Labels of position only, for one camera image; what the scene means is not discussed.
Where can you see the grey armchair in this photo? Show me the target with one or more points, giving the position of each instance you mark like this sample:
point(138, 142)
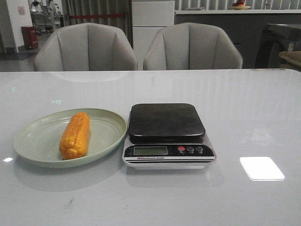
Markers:
point(86, 47)
point(192, 46)

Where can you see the beige cushion at right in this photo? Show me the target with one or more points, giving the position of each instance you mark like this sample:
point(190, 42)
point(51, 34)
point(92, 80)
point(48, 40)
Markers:
point(291, 60)

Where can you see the orange corn cob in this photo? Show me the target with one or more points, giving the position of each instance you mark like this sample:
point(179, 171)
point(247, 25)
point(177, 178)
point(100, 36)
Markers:
point(75, 139)

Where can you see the dark appliance at right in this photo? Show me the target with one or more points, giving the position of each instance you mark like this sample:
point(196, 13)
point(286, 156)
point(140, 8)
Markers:
point(276, 38)

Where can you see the white cabinet column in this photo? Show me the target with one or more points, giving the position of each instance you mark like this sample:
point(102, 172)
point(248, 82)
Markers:
point(149, 16)

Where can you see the right grey armchair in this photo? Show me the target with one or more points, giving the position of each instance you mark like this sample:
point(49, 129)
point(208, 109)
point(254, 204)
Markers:
point(192, 46)

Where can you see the left grey armchair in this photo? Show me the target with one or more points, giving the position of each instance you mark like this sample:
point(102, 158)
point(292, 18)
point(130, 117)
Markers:
point(86, 47)

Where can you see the fruit plate on counter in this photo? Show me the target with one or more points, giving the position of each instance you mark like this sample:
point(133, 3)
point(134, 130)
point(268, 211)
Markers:
point(239, 5)

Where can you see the dark grey counter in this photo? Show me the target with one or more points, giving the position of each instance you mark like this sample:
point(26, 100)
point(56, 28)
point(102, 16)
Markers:
point(244, 27)

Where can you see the red barrier belt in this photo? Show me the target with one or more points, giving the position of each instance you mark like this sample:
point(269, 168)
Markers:
point(98, 16)

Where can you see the red trash bin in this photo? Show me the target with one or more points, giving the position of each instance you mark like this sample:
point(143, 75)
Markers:
point(29, 37)

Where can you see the pale green plate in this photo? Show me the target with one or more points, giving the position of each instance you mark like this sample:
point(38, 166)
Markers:
point(38, 142)

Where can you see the electronic kitchen scale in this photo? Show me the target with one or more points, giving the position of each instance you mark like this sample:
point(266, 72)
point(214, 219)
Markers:
point(168, 136)

